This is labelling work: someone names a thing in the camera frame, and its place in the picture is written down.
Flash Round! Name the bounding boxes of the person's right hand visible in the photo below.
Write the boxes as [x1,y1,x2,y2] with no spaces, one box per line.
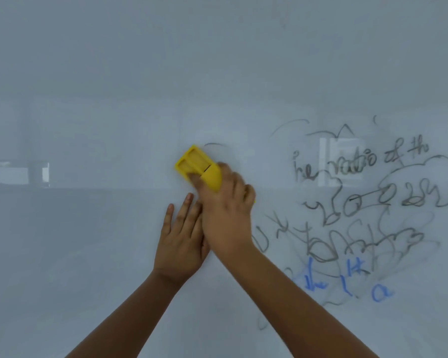
[188,162,257,258]

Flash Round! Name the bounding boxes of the person's left hand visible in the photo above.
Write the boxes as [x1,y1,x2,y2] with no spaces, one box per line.
[153,192,211,284]

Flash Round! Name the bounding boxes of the yellow whiteboard eraser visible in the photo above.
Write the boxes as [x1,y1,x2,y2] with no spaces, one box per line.
[175,145,257,205]

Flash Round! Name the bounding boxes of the person's left forearm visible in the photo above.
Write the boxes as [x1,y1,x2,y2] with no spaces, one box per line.
[64,270,195,358]

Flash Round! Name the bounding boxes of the person's right forearm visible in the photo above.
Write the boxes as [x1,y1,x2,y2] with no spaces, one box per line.
[209,243,381,358]

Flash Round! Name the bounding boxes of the white whiteboard with scribbles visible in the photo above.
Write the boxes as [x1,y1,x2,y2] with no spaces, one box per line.
[0,0,448,358]

